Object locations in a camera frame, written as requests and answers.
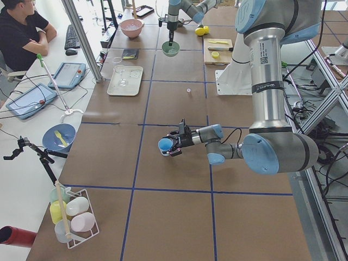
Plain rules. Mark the pink bowl of ice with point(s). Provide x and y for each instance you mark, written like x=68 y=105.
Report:
x=132 y=27

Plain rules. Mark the metal pole clamp stand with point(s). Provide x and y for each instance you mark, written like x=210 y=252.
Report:
x=68 y=111

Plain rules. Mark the black computer mouse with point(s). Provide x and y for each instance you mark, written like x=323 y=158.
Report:
x=71 y=52

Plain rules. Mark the clear wine glass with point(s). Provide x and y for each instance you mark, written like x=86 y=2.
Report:
x=119 y=70

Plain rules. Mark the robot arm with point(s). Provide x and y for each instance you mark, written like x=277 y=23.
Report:
x=195 y=12
x=271 y=146

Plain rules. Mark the blue plastic bowl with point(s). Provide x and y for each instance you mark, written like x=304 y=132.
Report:
x=52 y=143

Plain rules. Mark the yellow plastic knife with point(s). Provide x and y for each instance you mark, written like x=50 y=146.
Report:
x=218 y=42

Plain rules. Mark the yellow lemon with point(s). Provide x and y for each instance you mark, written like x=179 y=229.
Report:
x=200 y=31
x=206 y=29

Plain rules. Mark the green ceramic bowl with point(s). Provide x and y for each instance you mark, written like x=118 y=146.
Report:
x=167 y=45

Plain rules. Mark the half lemon slice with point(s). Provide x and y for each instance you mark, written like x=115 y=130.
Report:
x=215 y=54

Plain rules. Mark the light blue plastic cup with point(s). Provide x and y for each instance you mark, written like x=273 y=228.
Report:
x=164 y=145

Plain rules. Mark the seated person black shirt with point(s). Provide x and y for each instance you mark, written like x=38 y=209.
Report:
x=24 y=34

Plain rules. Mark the blue teach pendant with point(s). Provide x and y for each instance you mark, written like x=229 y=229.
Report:
x=69 y=75
x=30 y=102

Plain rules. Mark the white cup rack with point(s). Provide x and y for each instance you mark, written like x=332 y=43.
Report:
x=72 y=215

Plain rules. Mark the red cylinder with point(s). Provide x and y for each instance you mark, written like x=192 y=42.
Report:
x=17 y=237

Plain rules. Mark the yellow plastic fork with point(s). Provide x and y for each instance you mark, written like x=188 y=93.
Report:
x=60 y=137

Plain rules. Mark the black keyboard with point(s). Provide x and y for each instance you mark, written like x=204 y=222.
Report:
x=71 y=39

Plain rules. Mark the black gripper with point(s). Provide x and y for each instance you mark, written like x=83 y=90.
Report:
x=171 y=25
x=186 y=140

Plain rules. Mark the grey folded cloth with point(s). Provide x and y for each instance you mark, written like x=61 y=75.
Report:
x=130 y=54

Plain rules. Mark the cream bear tray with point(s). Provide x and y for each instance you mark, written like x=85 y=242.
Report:
x=133 y=75

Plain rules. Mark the wooden cutting board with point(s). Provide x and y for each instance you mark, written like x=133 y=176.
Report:
x=224 y=58

